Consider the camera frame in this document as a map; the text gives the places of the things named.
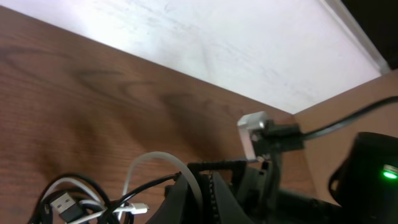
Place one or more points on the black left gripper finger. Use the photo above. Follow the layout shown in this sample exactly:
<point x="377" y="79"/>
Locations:
<point x="179" y="206"/>

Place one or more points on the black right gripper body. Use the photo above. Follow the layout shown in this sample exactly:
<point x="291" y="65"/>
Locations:
<point x="265" y="202"/>

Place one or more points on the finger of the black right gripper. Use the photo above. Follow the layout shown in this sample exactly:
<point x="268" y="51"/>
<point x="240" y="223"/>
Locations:
<point x="229" y="191"/>

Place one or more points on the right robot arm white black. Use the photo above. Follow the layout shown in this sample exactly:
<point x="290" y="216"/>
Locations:
<point x="364" y="188"/>

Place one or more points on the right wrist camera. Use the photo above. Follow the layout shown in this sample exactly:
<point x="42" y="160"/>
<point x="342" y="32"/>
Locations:
<point x="261" y="136"/>

